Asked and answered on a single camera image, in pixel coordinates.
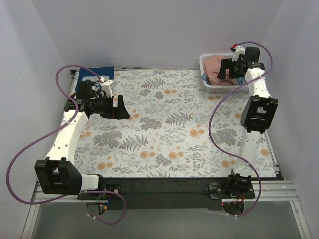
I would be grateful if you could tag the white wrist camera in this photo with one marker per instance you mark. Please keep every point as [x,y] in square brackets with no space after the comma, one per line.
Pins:
[237,51]
[108,87]

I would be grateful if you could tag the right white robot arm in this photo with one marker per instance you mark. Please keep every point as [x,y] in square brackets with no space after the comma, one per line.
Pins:
[256,117]

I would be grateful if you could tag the aluminium frame rail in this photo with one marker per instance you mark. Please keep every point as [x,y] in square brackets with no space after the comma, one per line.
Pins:
[276,215]

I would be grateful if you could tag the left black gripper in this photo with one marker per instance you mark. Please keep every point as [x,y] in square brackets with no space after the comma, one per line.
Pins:
[111,107]

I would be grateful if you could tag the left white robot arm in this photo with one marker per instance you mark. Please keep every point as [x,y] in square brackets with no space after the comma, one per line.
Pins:
[57,173]

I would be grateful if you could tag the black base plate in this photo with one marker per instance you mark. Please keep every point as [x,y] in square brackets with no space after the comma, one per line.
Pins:
[170,193]

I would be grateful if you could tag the floral patterned table cloth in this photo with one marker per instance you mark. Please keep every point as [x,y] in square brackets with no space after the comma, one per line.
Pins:
[175,129]

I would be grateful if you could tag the blue grey t shirt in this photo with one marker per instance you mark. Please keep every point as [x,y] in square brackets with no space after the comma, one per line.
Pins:
[240,81]

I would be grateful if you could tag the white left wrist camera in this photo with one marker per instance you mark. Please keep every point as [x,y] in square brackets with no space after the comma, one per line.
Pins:
[108,87]

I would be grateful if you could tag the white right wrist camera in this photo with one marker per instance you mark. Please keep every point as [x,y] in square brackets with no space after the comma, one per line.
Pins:
[237,51]

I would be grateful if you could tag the pink t shirt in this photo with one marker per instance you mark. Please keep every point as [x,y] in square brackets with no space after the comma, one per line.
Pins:
[212,66]

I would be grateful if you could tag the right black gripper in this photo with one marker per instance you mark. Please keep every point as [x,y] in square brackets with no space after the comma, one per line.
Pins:
[230,66]

